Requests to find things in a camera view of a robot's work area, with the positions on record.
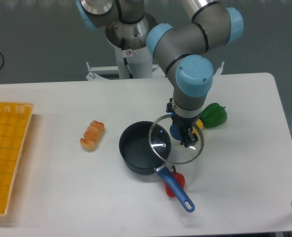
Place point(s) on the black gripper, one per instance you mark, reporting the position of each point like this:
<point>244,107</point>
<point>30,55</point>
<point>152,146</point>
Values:
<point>182,122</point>

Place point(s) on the glass lid blue knob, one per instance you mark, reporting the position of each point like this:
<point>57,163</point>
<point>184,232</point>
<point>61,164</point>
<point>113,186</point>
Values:
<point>168,147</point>

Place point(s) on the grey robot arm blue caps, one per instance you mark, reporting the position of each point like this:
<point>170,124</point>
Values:
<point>194,74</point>

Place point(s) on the yellow toy bell pepper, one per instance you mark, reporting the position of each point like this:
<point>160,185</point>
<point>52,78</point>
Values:
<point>199,123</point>

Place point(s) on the green toy bell pepper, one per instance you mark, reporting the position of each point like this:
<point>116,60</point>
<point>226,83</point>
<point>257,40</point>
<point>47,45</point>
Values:
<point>213,115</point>

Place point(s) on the orange toy shrimp sushi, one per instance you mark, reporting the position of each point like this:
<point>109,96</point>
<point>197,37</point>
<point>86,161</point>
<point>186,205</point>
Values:
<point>92,135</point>

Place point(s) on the yellow woven basket tray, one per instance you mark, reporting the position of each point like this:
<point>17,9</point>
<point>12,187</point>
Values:
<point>15,119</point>

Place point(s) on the dark saucepan blue handle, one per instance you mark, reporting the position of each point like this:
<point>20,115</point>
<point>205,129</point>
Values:
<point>138,156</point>

